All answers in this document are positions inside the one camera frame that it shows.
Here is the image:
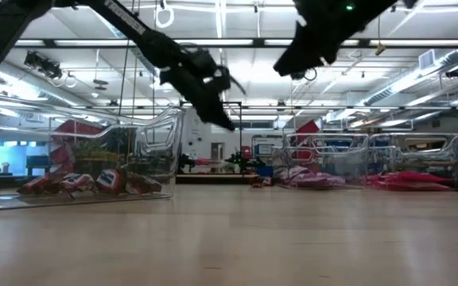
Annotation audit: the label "red storage bin rack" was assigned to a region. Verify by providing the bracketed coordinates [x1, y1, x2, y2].
[290, 119, 321, 160]
[49, 118, 105, 176]

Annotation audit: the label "potted green plant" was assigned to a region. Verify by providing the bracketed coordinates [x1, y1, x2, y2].
[72, 138, 121, 176]

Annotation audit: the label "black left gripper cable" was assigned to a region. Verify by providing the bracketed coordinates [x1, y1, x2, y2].
[228, 75, 248, 96]

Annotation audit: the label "clear plastic bin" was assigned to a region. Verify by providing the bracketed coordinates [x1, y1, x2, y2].
[280, 132, 370, 190]
[0, 93, 186, 212]
[367, 132, 458, 191]

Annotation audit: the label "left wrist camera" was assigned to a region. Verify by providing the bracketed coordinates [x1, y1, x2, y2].
[188, 46, 219, 72]

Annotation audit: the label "black ceiling camera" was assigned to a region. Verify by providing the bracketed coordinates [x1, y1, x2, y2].
[291, 68, 318, 83]
[24, 50, 64, 79]

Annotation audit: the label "red white candy packets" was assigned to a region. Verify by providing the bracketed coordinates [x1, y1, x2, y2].
[58, 172, 96, 198]

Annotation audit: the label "white ceiling vent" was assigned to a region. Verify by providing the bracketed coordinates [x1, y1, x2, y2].
[418, 49, 437, 71]

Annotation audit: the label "grey door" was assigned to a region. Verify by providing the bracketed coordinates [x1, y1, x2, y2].
[211, 142, 225, 162]

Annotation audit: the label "small blue screen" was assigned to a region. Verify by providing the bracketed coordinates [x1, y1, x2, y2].
[254, 143, 276, 157]

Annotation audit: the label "black table frame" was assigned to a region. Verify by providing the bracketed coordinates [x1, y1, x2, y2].
[175, 173, 284, 186]

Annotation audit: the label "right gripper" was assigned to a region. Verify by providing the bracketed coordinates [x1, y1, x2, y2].
[273, 7, 369, 77]

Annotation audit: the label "white pillar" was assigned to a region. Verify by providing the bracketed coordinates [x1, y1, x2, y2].
[180, 109, 214, 160]

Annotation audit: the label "white hanging ring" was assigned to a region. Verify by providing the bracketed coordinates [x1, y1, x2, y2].
[154, 2, 176, 29]

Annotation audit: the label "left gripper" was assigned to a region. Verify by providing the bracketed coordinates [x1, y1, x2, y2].
[159, 59, 236, 131]

